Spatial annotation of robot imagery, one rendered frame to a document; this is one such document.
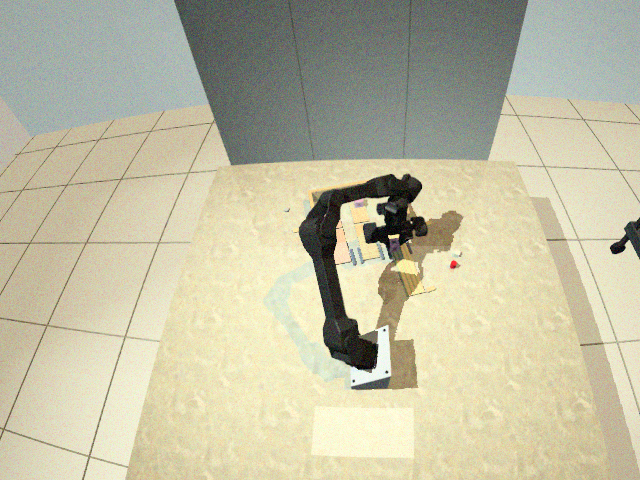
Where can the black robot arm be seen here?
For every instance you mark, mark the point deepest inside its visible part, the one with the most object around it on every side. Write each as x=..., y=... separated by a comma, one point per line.
x=318, y=235

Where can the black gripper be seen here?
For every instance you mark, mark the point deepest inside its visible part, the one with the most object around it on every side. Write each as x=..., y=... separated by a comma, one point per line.
x=403, y=227

